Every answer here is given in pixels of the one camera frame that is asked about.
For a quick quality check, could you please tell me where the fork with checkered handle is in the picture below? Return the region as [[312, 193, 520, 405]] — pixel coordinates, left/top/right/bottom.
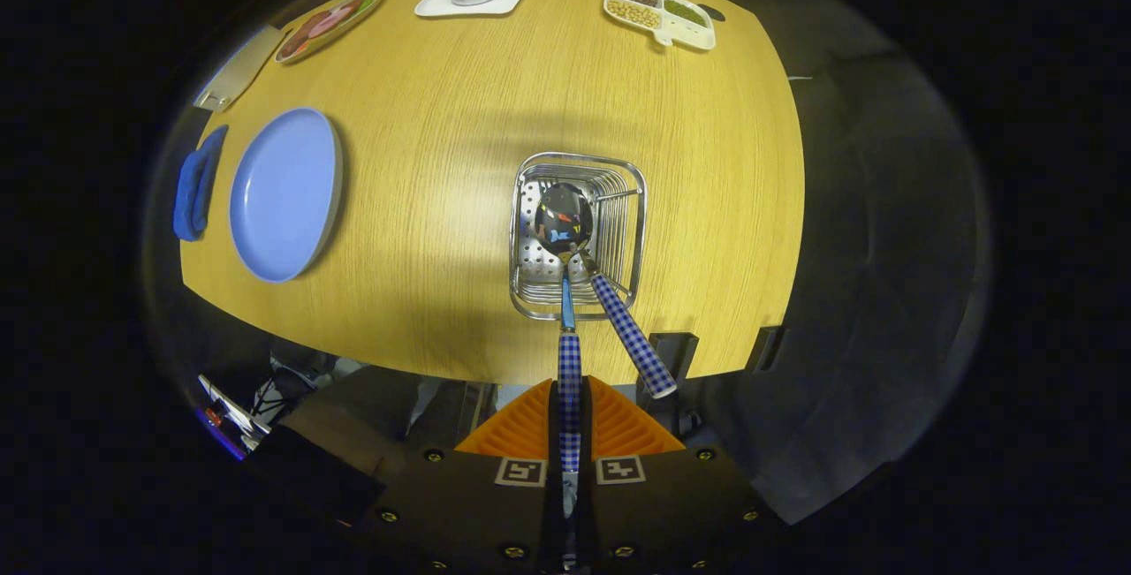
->
[[579, 248, 678, 400]]

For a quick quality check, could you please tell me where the white toaster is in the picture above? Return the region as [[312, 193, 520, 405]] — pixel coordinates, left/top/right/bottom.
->
[[193, 24, 285, 112]]

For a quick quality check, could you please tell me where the black backdrop cloth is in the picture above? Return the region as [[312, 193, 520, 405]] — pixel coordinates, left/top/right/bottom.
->
[[141, 0, 995, 527]]

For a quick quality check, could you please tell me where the blue round plate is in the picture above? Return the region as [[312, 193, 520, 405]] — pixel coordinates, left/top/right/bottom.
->
[[229, 107, 345, 284]]

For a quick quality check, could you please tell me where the grey food plate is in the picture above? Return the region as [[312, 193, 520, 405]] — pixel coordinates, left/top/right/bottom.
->
[[274, 0, 384, 64]]

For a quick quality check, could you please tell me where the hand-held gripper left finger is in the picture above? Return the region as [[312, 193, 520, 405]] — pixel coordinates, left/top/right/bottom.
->
[[376, 376, 566, 575]]

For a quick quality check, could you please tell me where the large brown meat piece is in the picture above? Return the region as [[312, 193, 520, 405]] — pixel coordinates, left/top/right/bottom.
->
[[281, 17, 321, 59]]

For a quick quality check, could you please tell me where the white divided bean dish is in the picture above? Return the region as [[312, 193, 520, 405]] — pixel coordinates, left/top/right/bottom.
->
[[603, 0, 717, 51]]

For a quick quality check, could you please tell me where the metal wire cutlery basket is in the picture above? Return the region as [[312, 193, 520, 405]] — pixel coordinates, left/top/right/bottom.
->
[[508, 151, 649, 322]]

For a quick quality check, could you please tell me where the folded blue towel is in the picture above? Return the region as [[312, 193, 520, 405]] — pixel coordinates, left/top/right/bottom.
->
[[172, 125, 230, 243]]

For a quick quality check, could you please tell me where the pink ham slice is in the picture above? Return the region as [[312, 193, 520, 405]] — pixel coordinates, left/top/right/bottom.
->
[[309, 3, 359, 35]]

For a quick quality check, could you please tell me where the spoon with checkered handle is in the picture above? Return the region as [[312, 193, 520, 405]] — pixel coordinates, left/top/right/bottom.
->
[[534, 182, 595, 505]]

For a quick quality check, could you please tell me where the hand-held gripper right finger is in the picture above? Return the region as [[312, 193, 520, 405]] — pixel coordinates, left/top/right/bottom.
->
[[574, 375, 787, 575]]

